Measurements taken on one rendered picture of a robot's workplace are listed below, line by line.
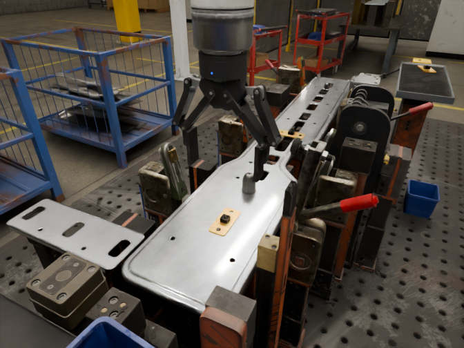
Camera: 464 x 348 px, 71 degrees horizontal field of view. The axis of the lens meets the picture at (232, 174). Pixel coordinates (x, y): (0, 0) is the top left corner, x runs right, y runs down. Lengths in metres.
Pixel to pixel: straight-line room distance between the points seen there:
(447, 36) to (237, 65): 7.26
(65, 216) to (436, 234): 1.11
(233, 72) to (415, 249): 0.88
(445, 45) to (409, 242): 6.67
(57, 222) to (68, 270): 0.22
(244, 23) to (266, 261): 0.37
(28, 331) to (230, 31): 0.49
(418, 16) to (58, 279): 8.28
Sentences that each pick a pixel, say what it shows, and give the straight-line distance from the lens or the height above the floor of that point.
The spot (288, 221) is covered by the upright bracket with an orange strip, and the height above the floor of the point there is 1.15.
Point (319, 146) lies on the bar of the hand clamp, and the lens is 0.52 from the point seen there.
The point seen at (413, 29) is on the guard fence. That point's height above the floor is 0.36.
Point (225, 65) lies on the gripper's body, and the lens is 0.50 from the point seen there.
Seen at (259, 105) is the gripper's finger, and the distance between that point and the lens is 0.51.
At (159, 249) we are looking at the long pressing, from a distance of 0.64.
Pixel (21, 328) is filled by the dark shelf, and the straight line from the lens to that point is 0.57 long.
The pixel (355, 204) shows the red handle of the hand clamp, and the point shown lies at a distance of 0.55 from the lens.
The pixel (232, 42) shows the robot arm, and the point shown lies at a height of 1.36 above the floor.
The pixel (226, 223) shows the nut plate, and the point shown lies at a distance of 0.67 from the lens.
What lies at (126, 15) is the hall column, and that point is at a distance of 8.14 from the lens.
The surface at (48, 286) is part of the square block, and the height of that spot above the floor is 1.06.
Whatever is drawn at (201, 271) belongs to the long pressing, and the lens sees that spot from 0.59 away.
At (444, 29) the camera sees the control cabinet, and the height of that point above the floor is 0.50.
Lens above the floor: 1.44
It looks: 32 degrees down
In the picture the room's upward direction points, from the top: straight up
